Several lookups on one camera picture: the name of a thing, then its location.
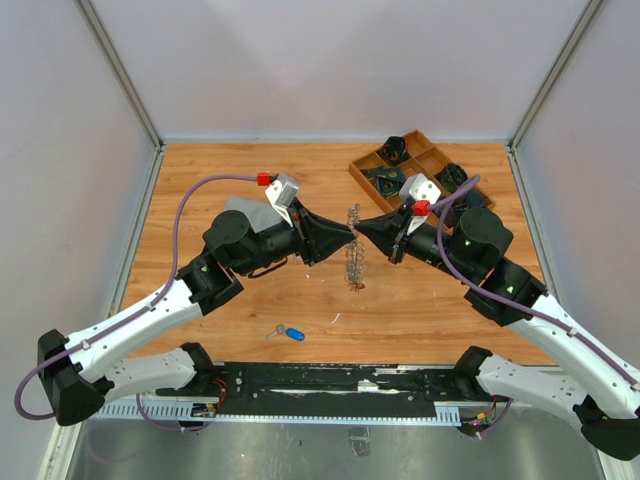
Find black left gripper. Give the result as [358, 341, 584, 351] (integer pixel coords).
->
[235, 198, 356, 277]

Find metal key ring disc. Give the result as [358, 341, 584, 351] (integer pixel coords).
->
[345, 204, 365, 293]

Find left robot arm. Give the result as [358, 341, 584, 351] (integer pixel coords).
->
[38, 197, 354, 426]

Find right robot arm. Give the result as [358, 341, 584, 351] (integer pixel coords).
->
[355, 207, 639, 461]

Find dark green patterned tie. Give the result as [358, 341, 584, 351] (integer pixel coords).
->
[362, 166, 406, 199]

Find wooden compartment tray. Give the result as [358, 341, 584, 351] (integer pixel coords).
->
[348, 130, 471, 213]

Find grey folded cloth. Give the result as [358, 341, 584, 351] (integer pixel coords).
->
[224, 196, 281, 233]

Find black orange rolled tie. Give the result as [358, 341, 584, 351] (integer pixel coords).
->
[377, 136, 409, 166]

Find dark green floral tie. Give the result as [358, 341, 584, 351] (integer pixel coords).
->
[436, 162, 468, 193]

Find blue key tag with key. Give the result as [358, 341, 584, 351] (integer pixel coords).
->
[266, 324, 305, 342]

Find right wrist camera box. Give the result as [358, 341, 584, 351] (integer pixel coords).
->
[399, 173, 441, 235]

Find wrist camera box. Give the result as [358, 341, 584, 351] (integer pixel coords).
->
[265, 173, 299, 226]
[399, 173, 441, 235]

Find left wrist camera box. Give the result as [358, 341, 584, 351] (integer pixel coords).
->
[265, 173, 299, 226]

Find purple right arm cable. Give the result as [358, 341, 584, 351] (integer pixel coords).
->
[429, 174, 640, 389]

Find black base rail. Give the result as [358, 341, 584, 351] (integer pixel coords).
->
[96, 363, 506, 426]

